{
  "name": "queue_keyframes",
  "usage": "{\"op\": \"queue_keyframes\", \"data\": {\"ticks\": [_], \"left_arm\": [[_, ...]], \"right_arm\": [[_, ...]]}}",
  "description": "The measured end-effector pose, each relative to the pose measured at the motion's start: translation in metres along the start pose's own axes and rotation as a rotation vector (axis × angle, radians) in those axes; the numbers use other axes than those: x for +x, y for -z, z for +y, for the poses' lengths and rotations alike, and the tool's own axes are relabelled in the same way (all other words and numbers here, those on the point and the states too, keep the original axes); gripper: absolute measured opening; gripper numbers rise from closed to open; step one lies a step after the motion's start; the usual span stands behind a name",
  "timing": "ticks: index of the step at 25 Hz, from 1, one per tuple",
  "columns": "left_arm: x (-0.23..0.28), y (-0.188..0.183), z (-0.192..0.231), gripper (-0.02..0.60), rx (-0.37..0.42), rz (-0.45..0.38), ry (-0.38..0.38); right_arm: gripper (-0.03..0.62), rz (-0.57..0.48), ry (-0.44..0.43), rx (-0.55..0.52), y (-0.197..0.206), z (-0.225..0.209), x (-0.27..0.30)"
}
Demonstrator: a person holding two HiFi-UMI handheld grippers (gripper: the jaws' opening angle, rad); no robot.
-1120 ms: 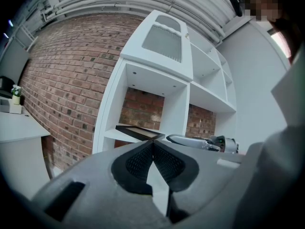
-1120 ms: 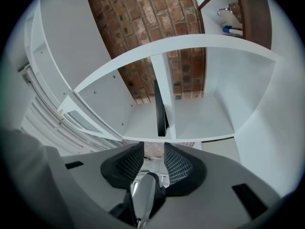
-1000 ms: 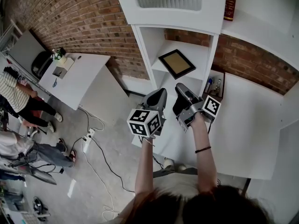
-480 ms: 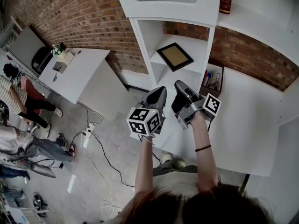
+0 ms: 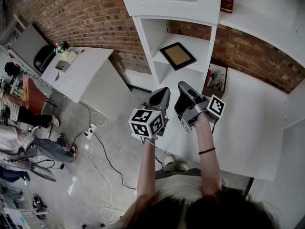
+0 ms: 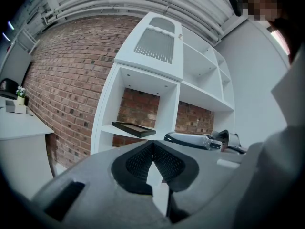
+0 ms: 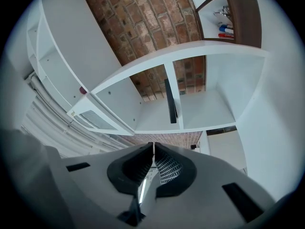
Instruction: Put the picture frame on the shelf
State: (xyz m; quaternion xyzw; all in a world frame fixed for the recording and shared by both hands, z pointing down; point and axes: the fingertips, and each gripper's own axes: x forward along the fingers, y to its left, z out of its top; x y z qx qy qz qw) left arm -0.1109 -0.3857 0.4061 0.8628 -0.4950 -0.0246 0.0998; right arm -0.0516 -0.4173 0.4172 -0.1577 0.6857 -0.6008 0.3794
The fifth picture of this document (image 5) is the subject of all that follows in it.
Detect black picture frame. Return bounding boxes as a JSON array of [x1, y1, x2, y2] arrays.
[[159, 42, 197, 72]]

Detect brown wooden pen box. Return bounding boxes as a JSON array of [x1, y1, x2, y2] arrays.
[[202, 62, 229, 100]]

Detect white shelf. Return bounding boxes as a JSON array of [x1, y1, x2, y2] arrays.
[[116, 0, 305, 93]]

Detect person's legs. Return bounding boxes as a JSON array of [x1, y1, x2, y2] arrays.
[[155, 161, 201, 179]]

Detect black chair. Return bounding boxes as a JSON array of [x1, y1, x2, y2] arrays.
[[33, 44, 57, 73]]

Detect short white cable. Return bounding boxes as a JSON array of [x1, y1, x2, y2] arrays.
[[80, 101, 107, 129]]

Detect white power strip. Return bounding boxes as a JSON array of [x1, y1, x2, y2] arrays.
[[83, 123, 97, 140]]

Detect metal scissors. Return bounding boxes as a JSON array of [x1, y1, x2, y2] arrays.
[[215, 73, 225, 92]]

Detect white side table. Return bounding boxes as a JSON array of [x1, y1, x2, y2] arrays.
[[40, 46, 132, 104]]

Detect small potted plant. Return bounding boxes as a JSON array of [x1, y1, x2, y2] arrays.
[[53, 41, 71, 58]]

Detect black floor cable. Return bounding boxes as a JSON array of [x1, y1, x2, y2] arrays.
[[71, 131, 138, 191]]

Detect person's white shirt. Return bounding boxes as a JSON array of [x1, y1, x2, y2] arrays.
[[114, 173, 240, 229]]

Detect black cable bundle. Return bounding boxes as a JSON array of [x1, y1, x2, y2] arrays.
[[31, 193, 49, 221]]

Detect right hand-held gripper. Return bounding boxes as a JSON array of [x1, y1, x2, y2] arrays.
[[174, 81, 226, 134]]

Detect person's right forearm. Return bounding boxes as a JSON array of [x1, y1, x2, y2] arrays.
[[191, 113, 223, 198]]

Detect black wrist band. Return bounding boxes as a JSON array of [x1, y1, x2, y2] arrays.
[[198, 147, 216, 156]]

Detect small grey box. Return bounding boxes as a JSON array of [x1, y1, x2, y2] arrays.
[[54, 60, 71, 73]]

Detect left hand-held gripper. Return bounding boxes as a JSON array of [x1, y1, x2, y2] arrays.
[[128, 87, 171, 139]]

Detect long white floor cable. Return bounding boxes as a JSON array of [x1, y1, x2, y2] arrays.
[[82, 137, 126, 222]]

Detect person's left forearm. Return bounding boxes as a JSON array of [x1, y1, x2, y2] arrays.
[[136, 137, 158, 201]]

